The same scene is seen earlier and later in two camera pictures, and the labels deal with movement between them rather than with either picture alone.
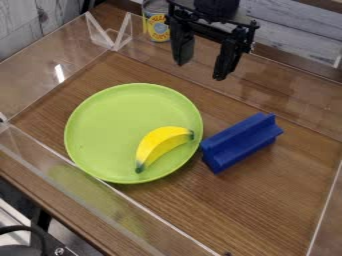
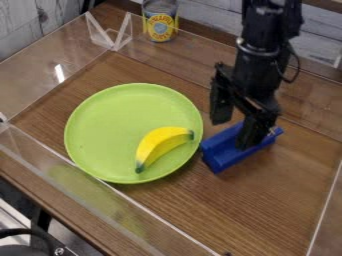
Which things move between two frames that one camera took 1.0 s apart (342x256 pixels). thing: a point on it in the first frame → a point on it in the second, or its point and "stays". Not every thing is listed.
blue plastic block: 241,141 stays
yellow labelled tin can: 155,11 stays
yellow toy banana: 158,141 stays
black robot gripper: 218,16 → 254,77
